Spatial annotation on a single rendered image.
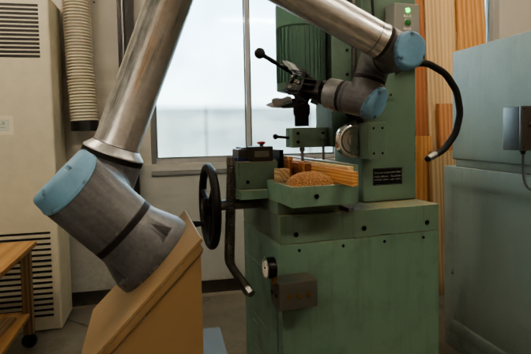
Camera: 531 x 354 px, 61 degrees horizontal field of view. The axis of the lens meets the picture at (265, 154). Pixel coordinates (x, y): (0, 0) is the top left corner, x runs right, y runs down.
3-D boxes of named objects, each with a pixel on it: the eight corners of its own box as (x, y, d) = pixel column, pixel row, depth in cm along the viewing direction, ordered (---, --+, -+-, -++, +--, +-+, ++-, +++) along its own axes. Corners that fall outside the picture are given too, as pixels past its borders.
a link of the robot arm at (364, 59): (409, 42, 121) (395, 86, 121) (388, 48, 132) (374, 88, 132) (379, 29, 118) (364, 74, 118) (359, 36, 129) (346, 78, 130)
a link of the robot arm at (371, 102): (393, 91, 127) (382, 124, 127) (352, 83, 134) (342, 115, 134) (382, 80, 119) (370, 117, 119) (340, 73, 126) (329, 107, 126)
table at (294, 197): (216, 186, 181) (215, 171, 181) (287, 182, 191) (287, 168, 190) (260, 211, 124) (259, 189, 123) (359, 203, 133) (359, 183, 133)
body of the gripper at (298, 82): (289, 67, 135) (325, 74, 128) (301, 78, 142) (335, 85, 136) (280, 91, 134) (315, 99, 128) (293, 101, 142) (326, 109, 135)
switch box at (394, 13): (384, 53, 158) (384, 6, 157) (408, 54, 161) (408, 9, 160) (394, 50, 152) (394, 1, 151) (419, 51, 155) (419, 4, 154)
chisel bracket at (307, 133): (285, 151, 164) (284, 127, 163) (321, 150, 168) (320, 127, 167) (292, 152, 157) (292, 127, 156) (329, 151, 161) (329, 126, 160)
